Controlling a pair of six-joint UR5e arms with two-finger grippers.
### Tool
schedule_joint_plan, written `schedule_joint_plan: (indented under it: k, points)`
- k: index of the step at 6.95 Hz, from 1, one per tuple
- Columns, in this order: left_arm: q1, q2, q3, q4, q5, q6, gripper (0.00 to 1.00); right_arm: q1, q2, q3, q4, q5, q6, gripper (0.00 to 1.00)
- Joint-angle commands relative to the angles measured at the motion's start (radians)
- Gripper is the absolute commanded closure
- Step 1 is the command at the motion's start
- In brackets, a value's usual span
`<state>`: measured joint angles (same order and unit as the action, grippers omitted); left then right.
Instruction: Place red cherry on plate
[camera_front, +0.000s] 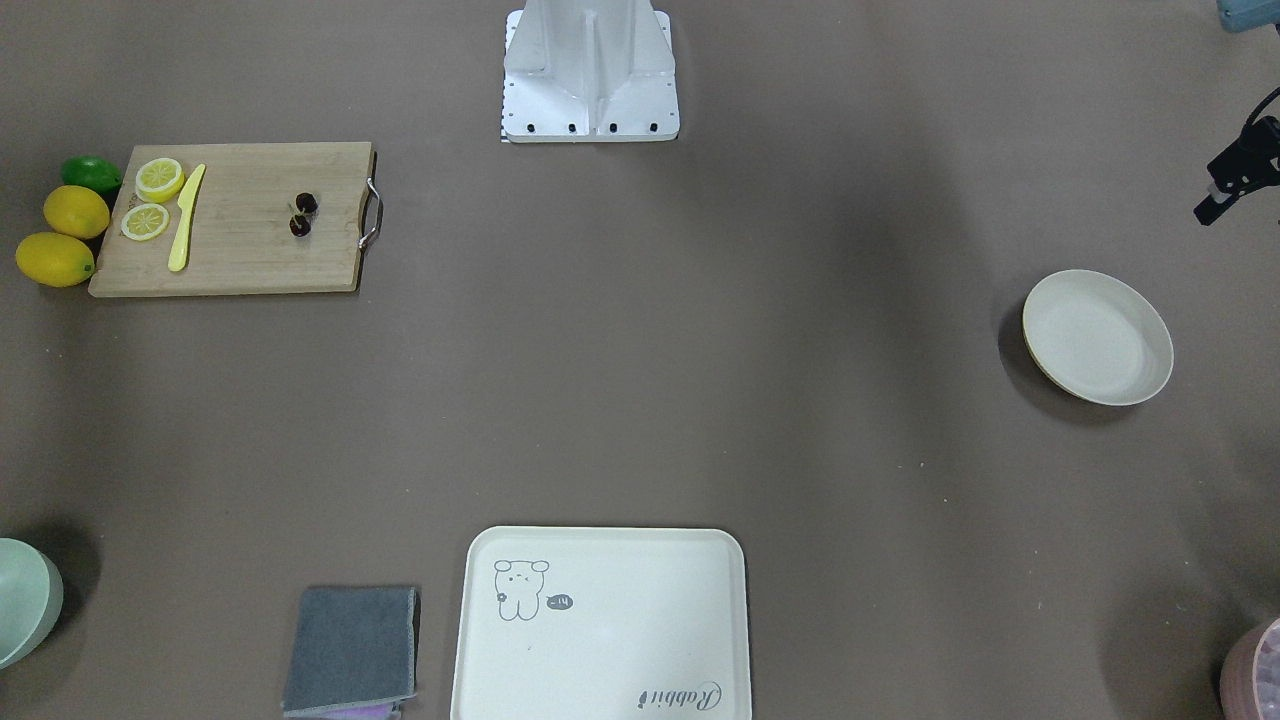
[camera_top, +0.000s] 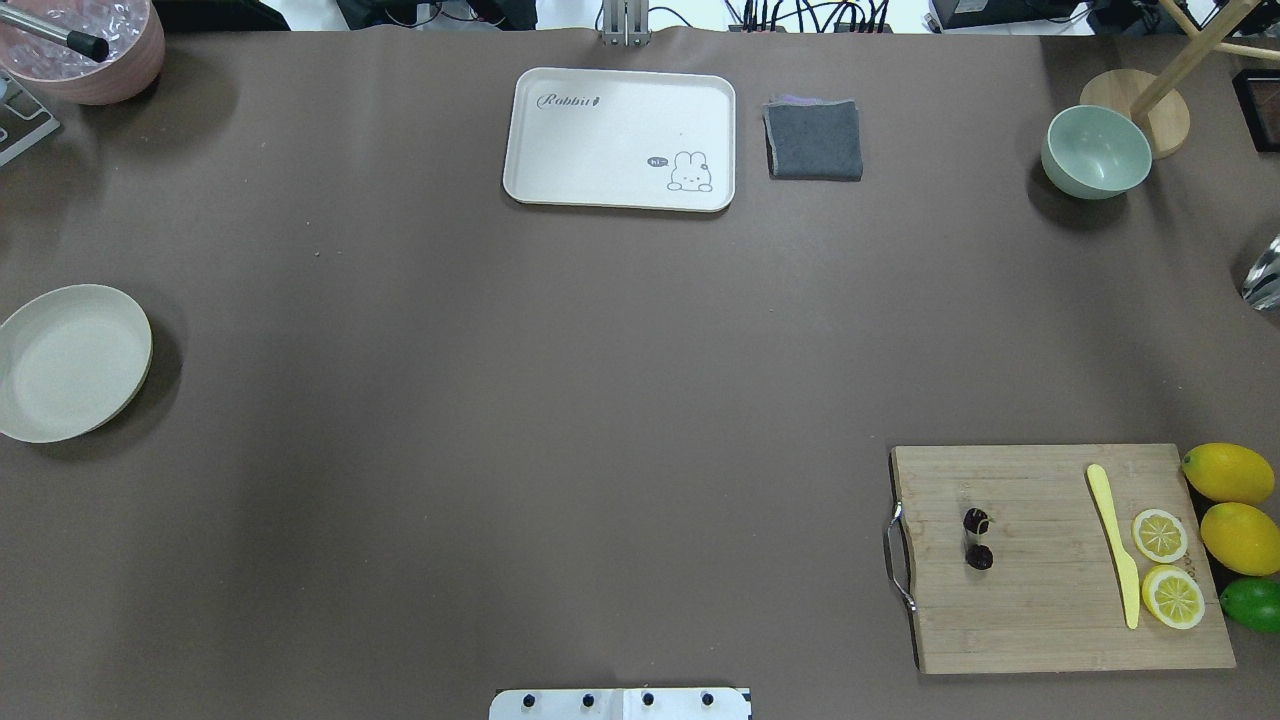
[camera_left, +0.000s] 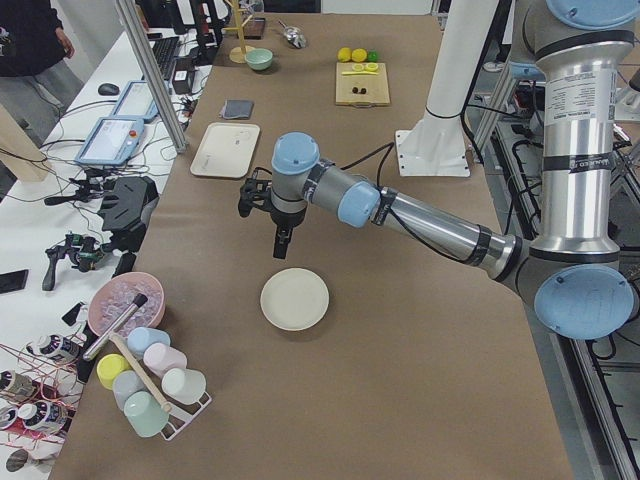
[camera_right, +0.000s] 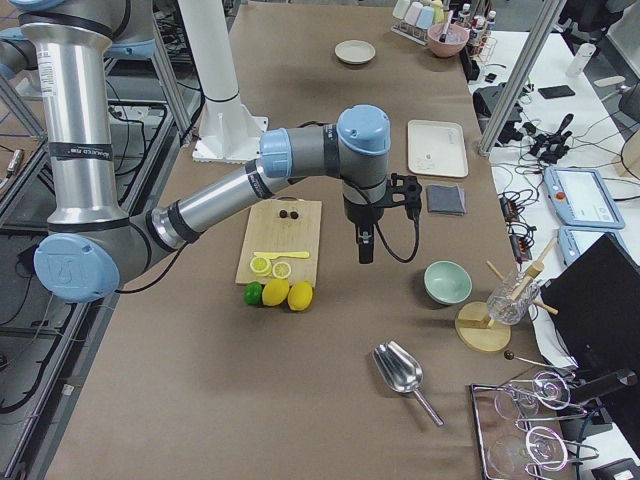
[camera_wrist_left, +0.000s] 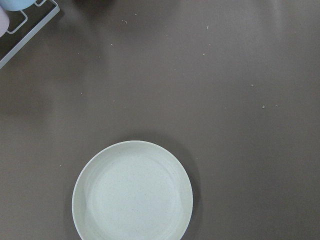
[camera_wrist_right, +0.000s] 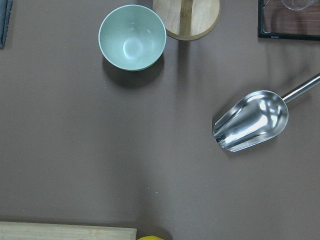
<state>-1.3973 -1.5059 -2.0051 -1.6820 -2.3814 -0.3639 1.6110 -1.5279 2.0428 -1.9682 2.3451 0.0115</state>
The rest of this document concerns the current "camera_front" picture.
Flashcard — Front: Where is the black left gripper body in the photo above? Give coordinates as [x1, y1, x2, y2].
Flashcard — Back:
[1207, 117, 1279, 201]

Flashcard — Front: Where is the cream round plate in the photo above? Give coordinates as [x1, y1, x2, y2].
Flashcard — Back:
[1021, 269, 1175, 407]

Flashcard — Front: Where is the dark red cherry pair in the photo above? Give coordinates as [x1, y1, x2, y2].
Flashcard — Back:
[288, 192, 319, 238]

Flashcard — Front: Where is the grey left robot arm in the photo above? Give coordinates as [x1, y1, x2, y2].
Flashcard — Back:
[1194, 1, 1279, 225]

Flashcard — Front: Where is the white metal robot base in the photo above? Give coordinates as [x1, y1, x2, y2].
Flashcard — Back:
[500, 1, 681, 143]

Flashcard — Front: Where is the cream rabbit tray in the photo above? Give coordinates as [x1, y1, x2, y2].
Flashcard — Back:
[451, 527, 753, 719]

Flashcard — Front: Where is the pink container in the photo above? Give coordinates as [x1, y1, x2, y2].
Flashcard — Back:
[1219, 618, 1279, 719]

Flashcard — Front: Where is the grey folded cloth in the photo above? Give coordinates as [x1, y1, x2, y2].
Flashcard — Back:
[282, 585, 419, 719]

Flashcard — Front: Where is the wooden cutting board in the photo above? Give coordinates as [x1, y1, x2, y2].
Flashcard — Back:
[88, 141, 381, 299]

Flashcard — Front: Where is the yellow plastic knife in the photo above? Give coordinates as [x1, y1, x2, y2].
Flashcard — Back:
[166, 163, 207, 273]

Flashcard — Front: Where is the upper lemon slice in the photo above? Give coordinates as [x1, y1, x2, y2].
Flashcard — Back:
[134, 158, 187, 205]

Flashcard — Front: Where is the lemon slice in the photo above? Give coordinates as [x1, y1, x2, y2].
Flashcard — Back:
[134, 158, 187, 205]
[119, 202, 172, 242]

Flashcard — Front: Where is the lower lemon slice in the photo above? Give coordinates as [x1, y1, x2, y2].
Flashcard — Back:
[119, 202, 172, 242]

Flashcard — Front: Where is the green lime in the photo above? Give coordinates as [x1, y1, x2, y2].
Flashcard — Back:
[60, 155, 123, 196]

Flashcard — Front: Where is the upper yellow lemon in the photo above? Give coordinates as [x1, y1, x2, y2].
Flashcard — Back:
[42, 184, 111, 240]

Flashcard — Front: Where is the yellow lemon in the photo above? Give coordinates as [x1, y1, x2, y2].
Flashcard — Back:
[15, 232, 96, 288]
[42, 184, 111, 240]

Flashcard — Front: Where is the lower yellow lemon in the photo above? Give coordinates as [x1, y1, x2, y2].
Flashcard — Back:
[15, 232, 96, 288]

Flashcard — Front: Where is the light green bowl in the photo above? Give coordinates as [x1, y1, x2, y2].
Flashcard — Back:
[1, 538, 64, 667]

